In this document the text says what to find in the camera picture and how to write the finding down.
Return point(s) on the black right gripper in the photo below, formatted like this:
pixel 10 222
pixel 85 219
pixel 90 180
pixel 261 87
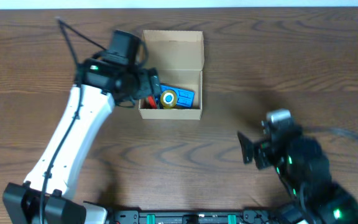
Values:
pixel 262 149

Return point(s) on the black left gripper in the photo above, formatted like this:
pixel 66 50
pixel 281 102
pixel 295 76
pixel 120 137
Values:
pixel 150 81

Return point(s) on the cardboard box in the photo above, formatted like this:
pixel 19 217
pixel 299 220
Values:
pixel 178 56

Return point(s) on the red black stapler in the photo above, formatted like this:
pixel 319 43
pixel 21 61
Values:
pixel 152 102

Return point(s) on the yellow tape roll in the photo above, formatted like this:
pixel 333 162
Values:
pixel 168 99

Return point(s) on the blue whiteboard duster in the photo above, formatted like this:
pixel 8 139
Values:
pixel 185 97

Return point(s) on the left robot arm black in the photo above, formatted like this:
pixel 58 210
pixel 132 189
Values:
pixel 110 78

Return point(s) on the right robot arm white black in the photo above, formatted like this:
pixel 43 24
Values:
pixel 304 170

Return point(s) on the black mounting rail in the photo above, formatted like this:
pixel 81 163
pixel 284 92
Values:
pixel 190 217

